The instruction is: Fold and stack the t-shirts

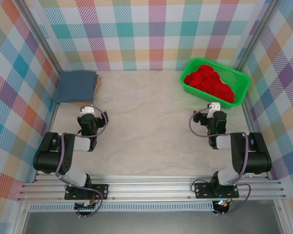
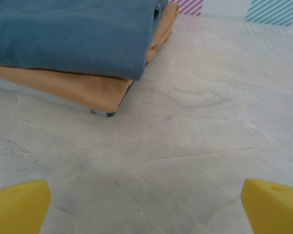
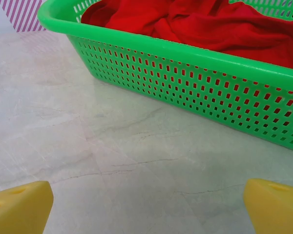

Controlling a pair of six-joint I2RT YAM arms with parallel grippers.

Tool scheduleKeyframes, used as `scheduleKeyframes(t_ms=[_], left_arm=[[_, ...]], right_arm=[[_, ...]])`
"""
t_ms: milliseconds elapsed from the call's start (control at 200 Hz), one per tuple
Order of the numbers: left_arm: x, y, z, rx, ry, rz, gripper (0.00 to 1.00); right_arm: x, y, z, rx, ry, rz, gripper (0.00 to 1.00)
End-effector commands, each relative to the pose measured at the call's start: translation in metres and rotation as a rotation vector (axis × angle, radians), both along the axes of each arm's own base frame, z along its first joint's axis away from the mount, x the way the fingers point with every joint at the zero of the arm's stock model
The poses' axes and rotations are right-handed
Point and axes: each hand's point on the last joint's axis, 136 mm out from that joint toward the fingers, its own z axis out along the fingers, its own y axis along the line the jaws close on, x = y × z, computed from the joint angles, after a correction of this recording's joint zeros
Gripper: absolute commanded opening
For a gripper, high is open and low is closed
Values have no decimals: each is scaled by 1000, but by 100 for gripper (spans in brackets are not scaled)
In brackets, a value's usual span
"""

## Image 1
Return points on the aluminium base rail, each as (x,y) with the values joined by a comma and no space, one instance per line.
(149,189)

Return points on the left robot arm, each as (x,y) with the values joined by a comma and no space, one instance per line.
(46,156)

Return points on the red printed t-shirt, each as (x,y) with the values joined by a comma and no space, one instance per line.
(207,83)

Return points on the aluminium corner post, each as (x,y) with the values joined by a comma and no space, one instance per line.
(256,36)
(39,36)

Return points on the green plastic basket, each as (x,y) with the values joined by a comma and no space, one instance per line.
(241,80)

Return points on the folded blue t-shirt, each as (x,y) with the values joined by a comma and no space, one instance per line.
(74,86)

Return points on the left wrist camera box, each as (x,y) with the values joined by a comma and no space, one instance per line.
(87,109)

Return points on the small circuit board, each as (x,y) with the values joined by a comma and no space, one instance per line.
(86,206)
(222,206)

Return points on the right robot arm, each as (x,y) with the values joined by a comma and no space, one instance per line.
(258,158)

